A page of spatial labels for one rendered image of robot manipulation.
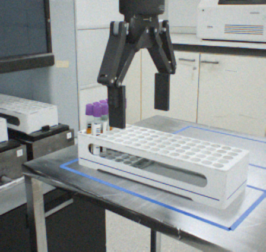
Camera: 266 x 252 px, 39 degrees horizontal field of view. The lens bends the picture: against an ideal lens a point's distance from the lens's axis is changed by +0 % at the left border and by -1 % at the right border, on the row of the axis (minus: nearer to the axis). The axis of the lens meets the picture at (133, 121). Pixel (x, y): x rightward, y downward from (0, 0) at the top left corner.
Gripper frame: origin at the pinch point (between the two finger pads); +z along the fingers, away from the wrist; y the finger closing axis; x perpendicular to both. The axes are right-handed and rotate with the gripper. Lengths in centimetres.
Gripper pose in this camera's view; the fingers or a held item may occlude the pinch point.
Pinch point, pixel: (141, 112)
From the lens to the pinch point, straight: 65.4
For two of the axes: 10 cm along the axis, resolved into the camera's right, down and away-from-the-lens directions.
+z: 0.0, 9.6, 2.8
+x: -8.1, -1.7, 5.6
